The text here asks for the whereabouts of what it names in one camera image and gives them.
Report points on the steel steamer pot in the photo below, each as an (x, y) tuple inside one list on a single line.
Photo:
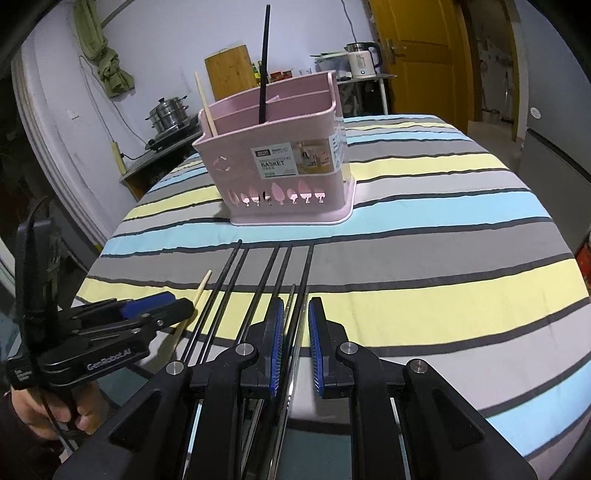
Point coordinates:
[(168, 113)]

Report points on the striped tablecloth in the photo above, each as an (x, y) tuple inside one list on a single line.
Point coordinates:
[(415, 258)]

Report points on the lidded food container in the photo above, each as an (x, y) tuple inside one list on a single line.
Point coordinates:
[(330, 62)]

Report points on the white electric kettle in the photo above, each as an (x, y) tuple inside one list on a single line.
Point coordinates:
[(362, 62)]

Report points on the steel kettle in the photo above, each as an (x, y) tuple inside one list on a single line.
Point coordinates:
[(356, 46)]

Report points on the white round board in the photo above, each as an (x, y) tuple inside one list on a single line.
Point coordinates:
[(51, 152)]

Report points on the yellow wooden door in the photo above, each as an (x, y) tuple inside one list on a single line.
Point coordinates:
[(425, 55)]

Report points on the green cloth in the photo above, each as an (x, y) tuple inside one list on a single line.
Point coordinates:
[(101, 50)]

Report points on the metal side table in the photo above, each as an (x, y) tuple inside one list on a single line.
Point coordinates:
[(364, 92)]

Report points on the pink plastic chopstick basket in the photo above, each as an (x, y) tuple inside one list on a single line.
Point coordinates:
[(240, 161)]

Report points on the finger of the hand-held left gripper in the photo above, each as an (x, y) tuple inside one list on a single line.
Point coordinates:
[(178, 311), (147, 302)]

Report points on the wooden chopstick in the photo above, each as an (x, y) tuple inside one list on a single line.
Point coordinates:
[(205, 106), (202, 288)]

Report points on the low wooden table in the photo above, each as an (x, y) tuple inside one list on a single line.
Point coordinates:
[(143, 175)]

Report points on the person's left hand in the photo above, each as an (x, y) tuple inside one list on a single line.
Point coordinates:
[(32, 410)]

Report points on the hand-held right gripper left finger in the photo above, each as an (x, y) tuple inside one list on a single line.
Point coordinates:
[(276, 341)]

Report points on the person's left forearm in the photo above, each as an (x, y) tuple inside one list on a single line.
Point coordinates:
[(14, 443)]

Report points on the grey refrigerator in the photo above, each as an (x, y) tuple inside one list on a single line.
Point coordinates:
[(554, 152)]

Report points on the black induction cooker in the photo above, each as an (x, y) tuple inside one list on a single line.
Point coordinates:
[(166, 138)]

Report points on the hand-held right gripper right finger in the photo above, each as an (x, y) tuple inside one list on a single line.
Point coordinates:
[(316, 341)]

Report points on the black chopstick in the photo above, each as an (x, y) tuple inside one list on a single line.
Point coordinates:
[(282, 274), (217, 288), (264, 69), (265, 281), (228, 295), (305, 277)]

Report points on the bamboo cutting board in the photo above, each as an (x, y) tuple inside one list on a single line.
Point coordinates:
[(228, 69)]

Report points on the yellowish power strip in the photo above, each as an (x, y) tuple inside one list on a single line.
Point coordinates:
[(118, 157)]

